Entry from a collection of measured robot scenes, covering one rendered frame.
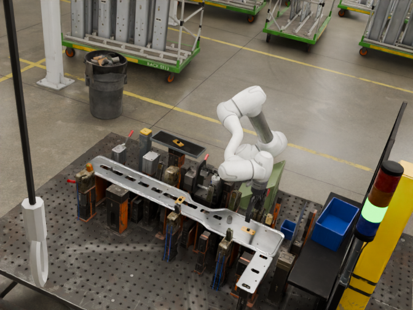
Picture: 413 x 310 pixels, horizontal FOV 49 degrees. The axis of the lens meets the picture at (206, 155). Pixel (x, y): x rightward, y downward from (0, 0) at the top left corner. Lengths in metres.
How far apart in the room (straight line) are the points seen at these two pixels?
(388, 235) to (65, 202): 2.20
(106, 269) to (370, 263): 1.56
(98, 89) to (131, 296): 3.19
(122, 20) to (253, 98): 4.48
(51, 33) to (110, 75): 1.18
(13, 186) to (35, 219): 4.19
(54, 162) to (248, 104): 2.64
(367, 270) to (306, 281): 0.65
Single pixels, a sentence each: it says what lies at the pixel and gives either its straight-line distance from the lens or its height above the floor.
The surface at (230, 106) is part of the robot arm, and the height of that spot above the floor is 1.54.
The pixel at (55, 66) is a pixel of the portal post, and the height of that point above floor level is 0.28.
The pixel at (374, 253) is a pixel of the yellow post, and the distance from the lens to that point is 1.82.
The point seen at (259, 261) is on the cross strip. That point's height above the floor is 1.00.
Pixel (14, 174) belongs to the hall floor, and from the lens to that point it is 4.76.
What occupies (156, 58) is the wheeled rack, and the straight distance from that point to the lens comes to 6.60.
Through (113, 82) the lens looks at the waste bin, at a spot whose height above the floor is 0.50.
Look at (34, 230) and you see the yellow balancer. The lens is 0.43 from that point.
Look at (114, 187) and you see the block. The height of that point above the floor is 1.03.
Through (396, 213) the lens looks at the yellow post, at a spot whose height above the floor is 1.85.
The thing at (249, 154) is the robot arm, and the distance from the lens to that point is 3.25.
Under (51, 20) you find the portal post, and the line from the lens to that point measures 6.06.
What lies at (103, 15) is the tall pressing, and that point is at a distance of 7.16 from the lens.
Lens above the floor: 2.79
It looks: 33 degrees down
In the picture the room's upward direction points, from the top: 8 degrees clockwise
